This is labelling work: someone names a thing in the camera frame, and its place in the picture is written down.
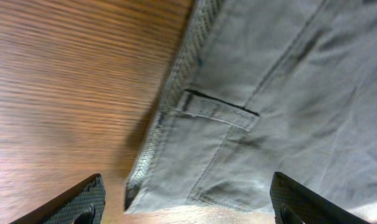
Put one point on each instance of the grey shorts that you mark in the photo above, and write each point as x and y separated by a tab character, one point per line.
261	87

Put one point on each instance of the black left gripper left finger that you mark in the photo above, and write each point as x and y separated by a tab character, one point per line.
83	203

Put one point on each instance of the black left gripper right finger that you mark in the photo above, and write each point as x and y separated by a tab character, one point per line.
294	203

